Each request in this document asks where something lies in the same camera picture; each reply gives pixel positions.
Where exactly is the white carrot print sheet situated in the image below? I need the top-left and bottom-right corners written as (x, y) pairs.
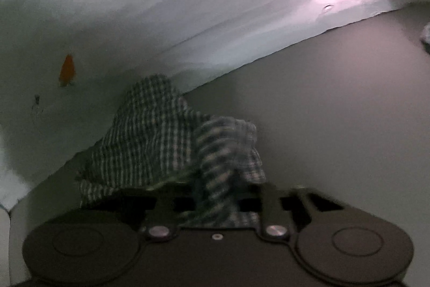
top-left (0, 0), bottom-right (404, 210)

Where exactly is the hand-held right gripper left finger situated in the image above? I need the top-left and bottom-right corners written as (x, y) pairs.
top-left (111, 188), bottom-right (197, 242)

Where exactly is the checkered shirt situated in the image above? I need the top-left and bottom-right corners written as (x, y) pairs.
top-left (74, 73), bottom-right (267, 229)

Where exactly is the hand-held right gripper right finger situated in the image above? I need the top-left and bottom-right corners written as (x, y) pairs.
top-left (235, 184), bottom-right (345, 239)

